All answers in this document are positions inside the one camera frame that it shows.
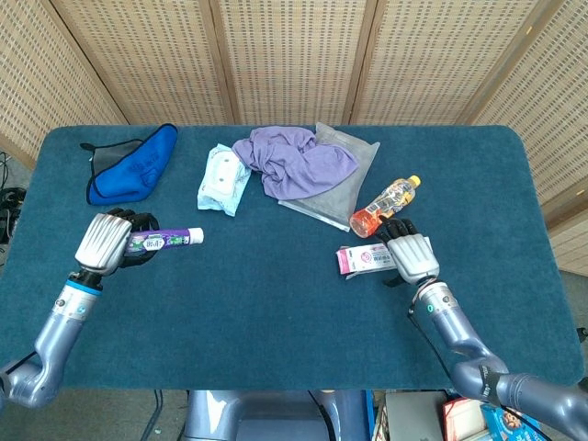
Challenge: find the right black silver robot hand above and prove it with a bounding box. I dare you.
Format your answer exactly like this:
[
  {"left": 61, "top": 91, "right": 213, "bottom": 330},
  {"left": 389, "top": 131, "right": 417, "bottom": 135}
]
[{"left": 375, "top": 216, "right": 440, "bottom": 288}]

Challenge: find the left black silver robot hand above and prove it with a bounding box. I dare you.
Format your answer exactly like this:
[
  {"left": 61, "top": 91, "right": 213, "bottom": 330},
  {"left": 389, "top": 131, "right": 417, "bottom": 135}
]
[{"left": 73, "top": 207, "right": 162, "bottom": 277}]

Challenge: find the white pink toothpaste box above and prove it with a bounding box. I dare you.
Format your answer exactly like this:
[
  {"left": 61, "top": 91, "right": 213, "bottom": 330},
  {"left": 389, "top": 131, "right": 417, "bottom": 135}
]
[{"left": 335, "top": 236, "right": 433, "bottom": 281}]

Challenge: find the purple white toothpaste tube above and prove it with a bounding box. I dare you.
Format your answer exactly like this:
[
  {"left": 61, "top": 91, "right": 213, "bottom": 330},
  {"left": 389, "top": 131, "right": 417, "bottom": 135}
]
[{"left": 128, "top": 226, "right": 205, "bottom": 255}]

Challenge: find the blue printed plastic package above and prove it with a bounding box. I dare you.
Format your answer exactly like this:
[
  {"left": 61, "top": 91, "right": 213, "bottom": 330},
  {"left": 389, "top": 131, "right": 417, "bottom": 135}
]
[{"left": 480, "top": 401, "right": 541, "bottom": 441}]

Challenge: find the orange drink plastic bottle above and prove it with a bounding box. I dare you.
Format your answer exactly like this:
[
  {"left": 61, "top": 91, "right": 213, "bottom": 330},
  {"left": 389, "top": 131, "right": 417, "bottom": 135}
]
[{"left": 348, "top": 174, "right": 423, "bottom": 239}]

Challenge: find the grey zip pouch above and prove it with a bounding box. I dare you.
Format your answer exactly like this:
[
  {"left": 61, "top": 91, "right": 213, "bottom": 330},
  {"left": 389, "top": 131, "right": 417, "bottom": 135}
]
[{"left": 277, "top": 121, "right": 381, "bottom": 232}]

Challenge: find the light blue wet wipes pack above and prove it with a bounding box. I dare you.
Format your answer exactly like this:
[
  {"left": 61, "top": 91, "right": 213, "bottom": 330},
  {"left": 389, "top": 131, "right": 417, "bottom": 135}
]
[{"left": 196, "top": 142, "right": 253, "bottom": 218}]

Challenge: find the crumpled purple cloth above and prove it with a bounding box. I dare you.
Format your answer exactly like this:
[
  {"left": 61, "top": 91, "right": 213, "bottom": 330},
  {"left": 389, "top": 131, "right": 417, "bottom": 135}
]
[{"left": 231, "top": 125, "right": 360, "bottom": 201}]

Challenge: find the teal carpet table cover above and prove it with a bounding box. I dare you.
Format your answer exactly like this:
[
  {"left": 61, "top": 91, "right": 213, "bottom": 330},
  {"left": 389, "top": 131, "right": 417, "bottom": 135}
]
[{"left": 0, "top": 124, "right": 585, "bottom": 391}]

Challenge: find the red book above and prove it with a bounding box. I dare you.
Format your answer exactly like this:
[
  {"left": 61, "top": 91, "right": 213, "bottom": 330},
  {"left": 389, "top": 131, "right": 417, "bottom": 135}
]
[{"left": 441, "top": 397, "right": 488, "bottom": 441}]

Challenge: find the grey-blue robot torso base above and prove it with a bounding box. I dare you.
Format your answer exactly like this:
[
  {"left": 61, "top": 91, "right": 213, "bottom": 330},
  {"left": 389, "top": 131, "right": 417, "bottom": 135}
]
[{"left": 183, "top": 389, "right": 371, "bottom": 441}]

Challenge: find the woven wooden folding screen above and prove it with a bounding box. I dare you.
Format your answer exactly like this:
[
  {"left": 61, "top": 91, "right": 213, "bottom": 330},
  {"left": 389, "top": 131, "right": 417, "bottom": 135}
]
[{"left": 0, "top": 0, "right": 588, "bottom": 279}]

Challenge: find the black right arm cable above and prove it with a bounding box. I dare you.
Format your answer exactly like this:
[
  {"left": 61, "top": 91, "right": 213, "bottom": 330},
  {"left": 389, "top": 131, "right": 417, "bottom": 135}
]
[{"left": 407, "top": 302, "right": 460, "bottom": 385}]

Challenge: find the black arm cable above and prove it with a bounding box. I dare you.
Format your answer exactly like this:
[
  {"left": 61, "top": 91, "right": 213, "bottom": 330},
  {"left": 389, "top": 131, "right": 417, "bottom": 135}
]
[
  {"left": 407, "top": 302, "right": 460, "bottom": 385},
  {"left": 0, "top": 351, "right": 39, "bottom": 374}
]

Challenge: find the black floor cable bundle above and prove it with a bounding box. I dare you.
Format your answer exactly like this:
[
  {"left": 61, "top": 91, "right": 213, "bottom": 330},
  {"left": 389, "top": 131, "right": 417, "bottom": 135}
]
[{"left": 0, "top": 151, "right": 27, "bottom": 244}]

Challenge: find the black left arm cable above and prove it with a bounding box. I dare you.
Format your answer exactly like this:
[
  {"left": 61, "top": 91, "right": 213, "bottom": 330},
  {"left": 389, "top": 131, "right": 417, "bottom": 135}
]
[{"left": 0, "top": 351, "right": 39, "bottom": 374}]

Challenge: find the black cable beside torso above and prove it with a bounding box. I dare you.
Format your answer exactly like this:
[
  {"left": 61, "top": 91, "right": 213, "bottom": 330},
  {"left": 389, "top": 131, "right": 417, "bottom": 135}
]
[{"left": 140, "top": 389, "right": 165, "bottom": 441}]

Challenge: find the black cable over torso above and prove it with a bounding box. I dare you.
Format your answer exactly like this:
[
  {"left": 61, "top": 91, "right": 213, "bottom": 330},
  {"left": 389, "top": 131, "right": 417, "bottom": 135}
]
[{"left": 306, "top": 390, "right": 339, "bottom": 441}]

